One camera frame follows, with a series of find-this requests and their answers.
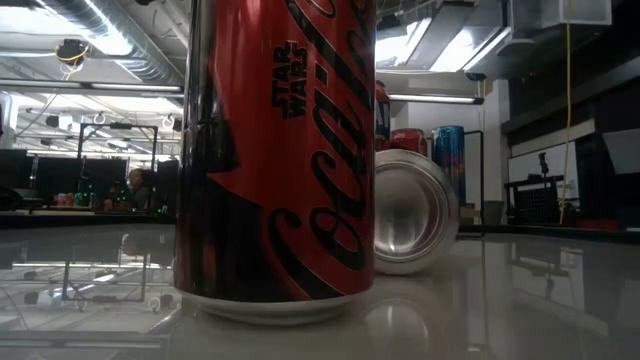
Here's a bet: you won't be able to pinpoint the red black Coca-Cola can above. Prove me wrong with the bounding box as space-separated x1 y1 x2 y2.
172 0 377 326
389 127 430 157

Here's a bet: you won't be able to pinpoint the red Fanta strawberry can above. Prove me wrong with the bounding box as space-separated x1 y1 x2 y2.
374 79 392 151
373 148 460 276

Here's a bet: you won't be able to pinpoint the blue slim energy drink can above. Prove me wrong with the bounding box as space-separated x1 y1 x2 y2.
430 124 467 206

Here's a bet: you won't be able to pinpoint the fluorescent tube light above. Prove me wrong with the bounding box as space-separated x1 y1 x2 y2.
387 93 485 105
0 78 185 95

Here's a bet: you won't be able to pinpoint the black computer equipment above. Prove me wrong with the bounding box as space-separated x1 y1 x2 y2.
155 158 180 217

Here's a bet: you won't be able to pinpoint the wooden tray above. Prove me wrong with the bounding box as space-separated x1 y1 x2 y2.
463 128 486 226

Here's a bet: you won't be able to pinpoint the grey waste bin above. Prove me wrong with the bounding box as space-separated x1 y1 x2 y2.
482 199 506 226

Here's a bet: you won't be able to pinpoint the person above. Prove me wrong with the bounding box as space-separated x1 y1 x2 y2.
124 167 161 211

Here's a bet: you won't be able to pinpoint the dark long desk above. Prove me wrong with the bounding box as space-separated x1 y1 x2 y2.
0 209 176 229

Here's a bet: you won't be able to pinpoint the black monitors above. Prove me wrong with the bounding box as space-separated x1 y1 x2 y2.
0 148 129 201

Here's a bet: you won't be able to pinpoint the black ceiling device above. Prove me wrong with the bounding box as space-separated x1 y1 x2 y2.
54 38 91 66

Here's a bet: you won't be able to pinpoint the white ceiling unit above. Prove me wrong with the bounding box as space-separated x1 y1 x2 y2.
509 0 614 29

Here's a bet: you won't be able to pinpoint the black wire cart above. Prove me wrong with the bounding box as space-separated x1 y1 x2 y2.
504 152 566 226

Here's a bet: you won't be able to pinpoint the hanging yellow cable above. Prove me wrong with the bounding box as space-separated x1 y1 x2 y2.
558 0 572 224

